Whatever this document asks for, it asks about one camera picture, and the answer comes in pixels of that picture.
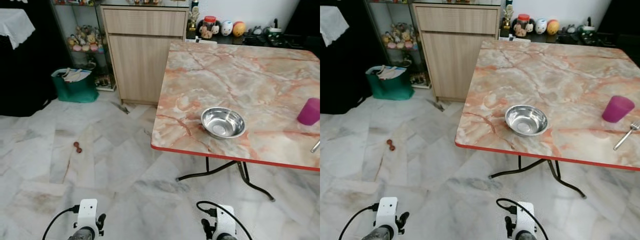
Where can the red lid glass jar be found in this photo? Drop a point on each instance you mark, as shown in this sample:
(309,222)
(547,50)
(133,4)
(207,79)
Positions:
(523,27)
(210,29)

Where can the small steel bowl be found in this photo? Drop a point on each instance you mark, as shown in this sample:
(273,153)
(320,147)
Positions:
(223,123)
(526,120)

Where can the white round figurine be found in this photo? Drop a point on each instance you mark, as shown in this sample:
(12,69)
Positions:
(227,28)
(540,26)

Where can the white lace cloth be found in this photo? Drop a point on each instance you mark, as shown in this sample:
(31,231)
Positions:
(331,22)
(15,25)

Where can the gold trophy figure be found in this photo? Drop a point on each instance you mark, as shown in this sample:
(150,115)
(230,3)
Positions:
(508,19)
(194,20)

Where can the orange round figurine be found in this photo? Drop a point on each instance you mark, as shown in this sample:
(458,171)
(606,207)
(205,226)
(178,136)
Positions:
(239,28)
(553,27)

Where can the black upright piano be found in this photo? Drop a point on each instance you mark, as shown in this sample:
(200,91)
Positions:
(340,75)
(25,80)

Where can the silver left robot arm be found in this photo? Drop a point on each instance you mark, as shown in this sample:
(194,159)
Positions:
(378,234)
(81,235)

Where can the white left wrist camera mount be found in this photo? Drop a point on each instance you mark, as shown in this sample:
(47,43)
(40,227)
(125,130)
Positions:
(386,211)
(87,212)

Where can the pink plastic cup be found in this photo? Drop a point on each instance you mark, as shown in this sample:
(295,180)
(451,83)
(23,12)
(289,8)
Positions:
(310,112)
(617,110)

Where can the black television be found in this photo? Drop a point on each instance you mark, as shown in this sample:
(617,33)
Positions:
(622,15)
(311,15)

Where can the marble pattern folding table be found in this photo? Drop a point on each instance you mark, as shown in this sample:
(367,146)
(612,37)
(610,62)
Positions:
(550,77)
(240,80)

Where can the white paper bundle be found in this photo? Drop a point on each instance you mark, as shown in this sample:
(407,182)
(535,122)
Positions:
(75,75)
(389,72)

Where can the light wooden cabinet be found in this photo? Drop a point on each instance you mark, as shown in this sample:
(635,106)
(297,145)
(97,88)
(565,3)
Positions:
(457,57)
(142,60)

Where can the silver metal fork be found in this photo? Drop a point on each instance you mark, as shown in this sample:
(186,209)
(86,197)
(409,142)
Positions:
(625,138)
(316,146)

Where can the green bag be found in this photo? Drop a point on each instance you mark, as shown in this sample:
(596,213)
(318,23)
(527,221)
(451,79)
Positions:
(75,92)
(390,90)

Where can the glass display shelf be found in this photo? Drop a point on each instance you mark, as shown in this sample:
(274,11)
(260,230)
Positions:
(82,60)
(397,57)

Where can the small red dumbbell toy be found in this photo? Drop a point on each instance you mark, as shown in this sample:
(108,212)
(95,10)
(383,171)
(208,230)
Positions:
(390,144)
(77,147)

